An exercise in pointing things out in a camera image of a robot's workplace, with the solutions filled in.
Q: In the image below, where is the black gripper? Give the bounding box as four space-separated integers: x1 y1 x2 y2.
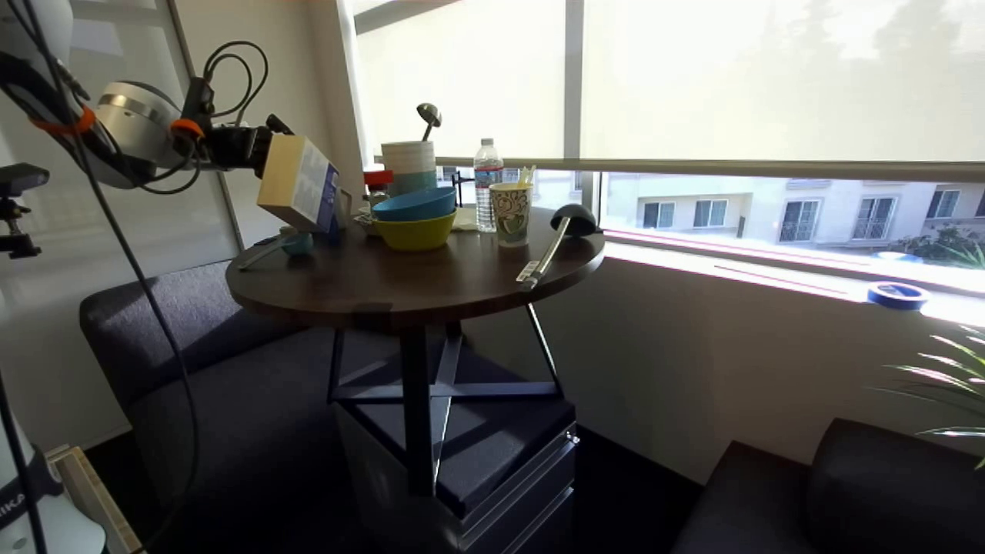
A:
196 112 302 175

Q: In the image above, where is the square wooden box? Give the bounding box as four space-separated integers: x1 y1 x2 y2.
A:
255 133 350 247

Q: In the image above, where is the white and teal utensil crock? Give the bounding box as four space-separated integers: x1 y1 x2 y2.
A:
378 140 439 201

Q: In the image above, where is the metal ladle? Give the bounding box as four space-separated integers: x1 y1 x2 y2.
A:
414 99 444 148

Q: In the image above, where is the blue bowl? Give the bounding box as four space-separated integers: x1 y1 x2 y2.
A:
370 182 458 225

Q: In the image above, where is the yellow-green bowl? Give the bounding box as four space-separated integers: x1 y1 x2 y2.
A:
372 214 455 256

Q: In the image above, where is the white roller window blind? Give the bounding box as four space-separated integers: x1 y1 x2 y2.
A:
349 0 570 167
578 0 985 185

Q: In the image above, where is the clear plastic water bottle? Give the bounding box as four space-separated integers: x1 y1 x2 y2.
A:
472 135 504 230

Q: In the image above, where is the round wooden table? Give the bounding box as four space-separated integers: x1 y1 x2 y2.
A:
224 209 610 502

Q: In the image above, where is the glass jar with contents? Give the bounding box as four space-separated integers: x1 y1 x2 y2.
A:
486 182 536 249

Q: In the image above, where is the dark grey fabric sofa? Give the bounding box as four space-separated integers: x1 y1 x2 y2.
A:
76 258 414 554

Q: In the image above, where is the silver flat metal tool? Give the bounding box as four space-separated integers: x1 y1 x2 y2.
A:
514 216 574 289

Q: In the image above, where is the black round object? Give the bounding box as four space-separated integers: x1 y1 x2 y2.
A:
547 201 599 242

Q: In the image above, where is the white device with black band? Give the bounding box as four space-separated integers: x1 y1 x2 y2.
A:
0 394 107 554

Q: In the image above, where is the blue tape roll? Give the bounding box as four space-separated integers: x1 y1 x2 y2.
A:
864 278 930 314

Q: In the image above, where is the dark leather armchair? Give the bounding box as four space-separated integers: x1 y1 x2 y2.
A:
670 412 985 554

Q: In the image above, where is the green potted plant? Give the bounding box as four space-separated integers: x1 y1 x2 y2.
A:
888 328 985 473

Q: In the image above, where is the thin black hanging cable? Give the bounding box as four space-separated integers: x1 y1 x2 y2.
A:
11 0 203 554

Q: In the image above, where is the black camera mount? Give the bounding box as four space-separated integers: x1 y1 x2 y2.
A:
0 161 53 261

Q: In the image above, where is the light wooden frame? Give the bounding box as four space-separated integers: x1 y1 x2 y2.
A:
44 442 147 554

